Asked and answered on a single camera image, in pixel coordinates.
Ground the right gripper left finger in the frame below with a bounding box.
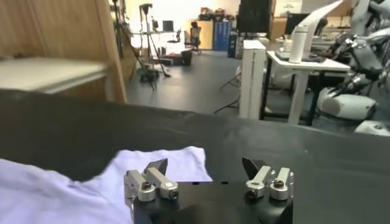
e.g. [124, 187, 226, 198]
[124, 158, 180, 203]

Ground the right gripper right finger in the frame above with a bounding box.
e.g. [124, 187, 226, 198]
[241, 156, 295, 201]

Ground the lavender t-shirt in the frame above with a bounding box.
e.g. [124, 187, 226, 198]
[0, 145, 213, 224]

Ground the black table cover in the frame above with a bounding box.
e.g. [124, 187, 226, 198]
[0, 88, 390, 224]

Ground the black monitor tripod stand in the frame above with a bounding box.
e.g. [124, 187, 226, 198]
[214, 71, 241, 115]

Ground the tall white cardboard box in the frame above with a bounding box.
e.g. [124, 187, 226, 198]
[238, 39, 268, 120]

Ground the white humanoid robot with base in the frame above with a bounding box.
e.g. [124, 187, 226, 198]
[315, 0, 390, 137]

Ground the white standing desk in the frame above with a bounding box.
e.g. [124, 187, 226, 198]
[260, 50, 352, 126]

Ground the grey tablet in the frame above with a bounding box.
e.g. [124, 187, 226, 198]
[274, 50, 327, 64]

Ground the black trash bin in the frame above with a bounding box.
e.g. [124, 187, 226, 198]
[180, 49, 193, 67]

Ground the blue storage cabinet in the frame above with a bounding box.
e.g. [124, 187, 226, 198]
[213, 20, 232, 52]

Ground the white table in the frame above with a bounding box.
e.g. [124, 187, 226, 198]
[0, 57, 109, 94]

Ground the black office chair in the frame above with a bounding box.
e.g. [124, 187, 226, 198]
[184, 21, 202, 55]

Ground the black monitor panel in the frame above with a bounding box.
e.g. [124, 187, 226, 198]
[236, 0, 274, 35]

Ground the wooden folding screen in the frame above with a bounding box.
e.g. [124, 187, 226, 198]
[0, 0, 128, 104]

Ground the black camera tripod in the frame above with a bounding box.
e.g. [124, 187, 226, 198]
[112, 0, 171, 91]

